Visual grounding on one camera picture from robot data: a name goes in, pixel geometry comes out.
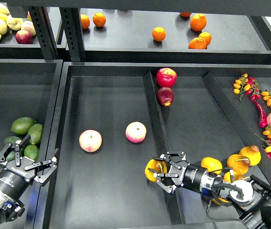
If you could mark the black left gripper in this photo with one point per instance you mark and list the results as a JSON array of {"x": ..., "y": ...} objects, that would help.
[{"x": 22, "y": 171}]

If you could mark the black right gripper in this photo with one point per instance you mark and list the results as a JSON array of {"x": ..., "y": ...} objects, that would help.
[{"x": 181, "y": 173}]

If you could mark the yellow orange pear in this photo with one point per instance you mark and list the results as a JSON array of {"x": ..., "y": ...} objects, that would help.
[{"x": 154, "y": 166}]

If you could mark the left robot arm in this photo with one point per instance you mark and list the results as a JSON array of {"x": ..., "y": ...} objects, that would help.
[{"x": 10, "y": 210}]

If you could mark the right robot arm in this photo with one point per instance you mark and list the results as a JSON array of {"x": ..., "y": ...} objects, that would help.
[{"x": 256, "y": 215}]

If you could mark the green avocado top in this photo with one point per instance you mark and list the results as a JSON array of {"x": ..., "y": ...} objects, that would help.
[{"x": 22, "y": 125}]

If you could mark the yellow pear far right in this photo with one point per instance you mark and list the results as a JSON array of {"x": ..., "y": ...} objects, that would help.
[{"x": 253, "y": 153}]

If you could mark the pink apple centre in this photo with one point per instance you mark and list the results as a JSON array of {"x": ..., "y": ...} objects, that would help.
[{"x": 136, "y": 132}]

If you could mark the pink apple left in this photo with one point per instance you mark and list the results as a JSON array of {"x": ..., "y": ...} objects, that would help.
[{"x": 90, "y": 140}]

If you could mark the dark red apple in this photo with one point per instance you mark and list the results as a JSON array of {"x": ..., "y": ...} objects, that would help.
[{"x": 165, "y": 96}]

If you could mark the black divided tray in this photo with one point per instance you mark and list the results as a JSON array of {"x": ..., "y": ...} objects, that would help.
[{"x": 107, "y": 189}]

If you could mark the black left tray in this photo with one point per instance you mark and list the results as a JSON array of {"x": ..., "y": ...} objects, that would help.
[{"x": 29, "y": 88}]

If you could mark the bright red apple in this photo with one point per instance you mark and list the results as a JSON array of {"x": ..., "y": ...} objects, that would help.
[{"x": 166, "y": 77}]

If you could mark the red chili pepper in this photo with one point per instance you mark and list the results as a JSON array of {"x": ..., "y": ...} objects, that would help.
[{"x": 262, "y": 114}]

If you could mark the orange cherry tomato bunch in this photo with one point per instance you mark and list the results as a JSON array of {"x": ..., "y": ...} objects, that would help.
[{"x": 241, "y": 85}]

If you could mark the red apple on shelf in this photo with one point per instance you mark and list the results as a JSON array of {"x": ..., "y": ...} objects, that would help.
[{"x": 23, "y": 37}]

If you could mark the orange on shelf front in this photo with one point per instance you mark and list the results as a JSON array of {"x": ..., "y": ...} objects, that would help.
[{"x": 197, "y": 43}]

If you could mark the orange on shelf centre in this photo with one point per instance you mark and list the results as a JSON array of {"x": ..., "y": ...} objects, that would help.
[{"x": 158, "y": 34}]

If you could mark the orange behind front orange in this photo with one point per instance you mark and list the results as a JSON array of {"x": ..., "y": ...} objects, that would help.
[{"x": 206, "y": 36}]

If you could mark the pink peach on shelf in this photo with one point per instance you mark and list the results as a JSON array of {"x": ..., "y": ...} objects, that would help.
[{"x": 28, "y": 26}]

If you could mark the pale yellow apple right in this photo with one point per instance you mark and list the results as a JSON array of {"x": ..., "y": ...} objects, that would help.
[{"x": 14, "y": 23}]

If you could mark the large orange on shelf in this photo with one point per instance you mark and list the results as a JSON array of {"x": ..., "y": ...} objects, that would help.
[{"x": 198, "y": 22}]

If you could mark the yellow lemon on shelf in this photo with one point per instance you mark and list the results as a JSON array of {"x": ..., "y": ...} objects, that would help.
[{"x": 3, "y": 17}]

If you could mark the orange on shelf left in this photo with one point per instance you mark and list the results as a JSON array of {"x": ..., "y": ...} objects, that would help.
[{"x": 85, "y": 21}]

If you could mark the black shelf upright post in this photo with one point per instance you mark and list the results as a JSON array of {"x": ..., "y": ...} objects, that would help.
[{"x": 44, "y": 32}]

